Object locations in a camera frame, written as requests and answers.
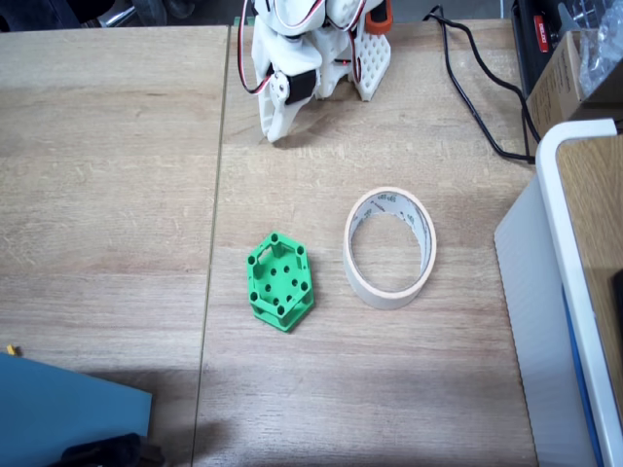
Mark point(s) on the green hexagonal printed component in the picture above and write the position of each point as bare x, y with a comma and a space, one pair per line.
306, 299

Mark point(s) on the green terminal block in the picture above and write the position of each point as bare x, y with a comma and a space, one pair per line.
243, 21

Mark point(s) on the orange and black clamp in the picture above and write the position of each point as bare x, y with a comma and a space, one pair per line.
378, 24

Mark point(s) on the beige masking tape roll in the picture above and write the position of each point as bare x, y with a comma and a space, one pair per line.
379, 299

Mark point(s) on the black power supply box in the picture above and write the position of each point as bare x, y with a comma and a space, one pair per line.
528, 58

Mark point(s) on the brown cardboard box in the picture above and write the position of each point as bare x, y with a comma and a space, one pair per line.
555, 87

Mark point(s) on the clear plastic bag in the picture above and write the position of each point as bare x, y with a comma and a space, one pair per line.
601, 53

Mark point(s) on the small yellow piece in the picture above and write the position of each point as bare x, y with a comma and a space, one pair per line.
13, 349

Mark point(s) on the blue-grey board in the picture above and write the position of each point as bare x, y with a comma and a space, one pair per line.
58, 413

